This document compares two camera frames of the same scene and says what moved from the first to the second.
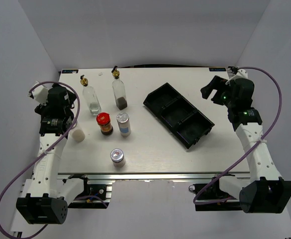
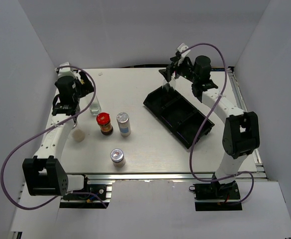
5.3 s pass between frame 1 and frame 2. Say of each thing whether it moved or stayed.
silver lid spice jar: stayed
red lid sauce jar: stayed
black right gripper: moved
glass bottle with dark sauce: moved
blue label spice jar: stayed
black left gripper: moved
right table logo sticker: stayed
